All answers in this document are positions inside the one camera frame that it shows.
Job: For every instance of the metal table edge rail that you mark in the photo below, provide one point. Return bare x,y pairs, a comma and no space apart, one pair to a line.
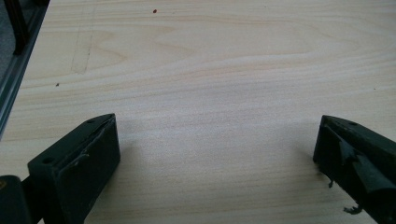
18,68

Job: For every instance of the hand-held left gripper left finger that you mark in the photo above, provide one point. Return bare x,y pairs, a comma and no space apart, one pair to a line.
77,168

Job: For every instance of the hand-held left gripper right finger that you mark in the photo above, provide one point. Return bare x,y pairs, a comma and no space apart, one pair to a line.
355,161

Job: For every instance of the dark metal stand leg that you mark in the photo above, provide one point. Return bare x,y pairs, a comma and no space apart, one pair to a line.
17,28

